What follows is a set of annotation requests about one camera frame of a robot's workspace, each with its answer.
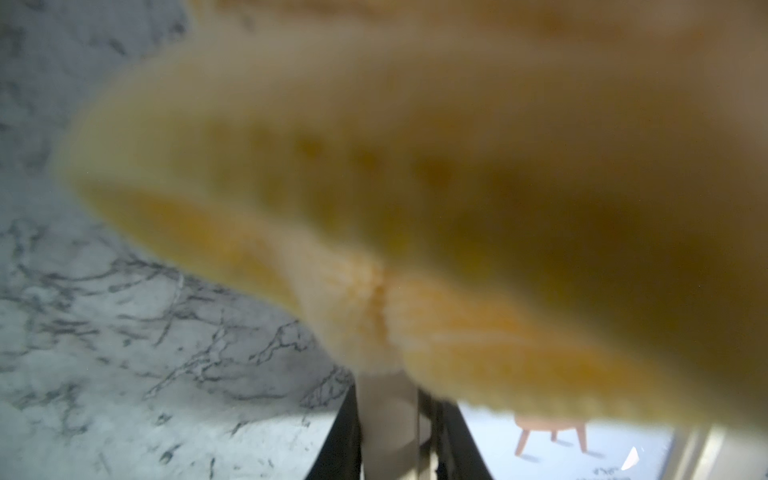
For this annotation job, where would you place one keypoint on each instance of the light wood picture frame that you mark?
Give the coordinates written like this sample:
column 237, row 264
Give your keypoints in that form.
column 396, row 421

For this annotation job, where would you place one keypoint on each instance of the yellow microfibre cloth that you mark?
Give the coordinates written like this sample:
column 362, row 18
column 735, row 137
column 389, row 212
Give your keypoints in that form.
column 554, row 208

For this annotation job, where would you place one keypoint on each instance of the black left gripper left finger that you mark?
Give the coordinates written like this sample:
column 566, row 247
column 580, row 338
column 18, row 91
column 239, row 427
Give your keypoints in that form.
column 340, row 456

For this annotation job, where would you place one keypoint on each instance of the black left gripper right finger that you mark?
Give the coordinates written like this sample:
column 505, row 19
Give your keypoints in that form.
column 458, row 457

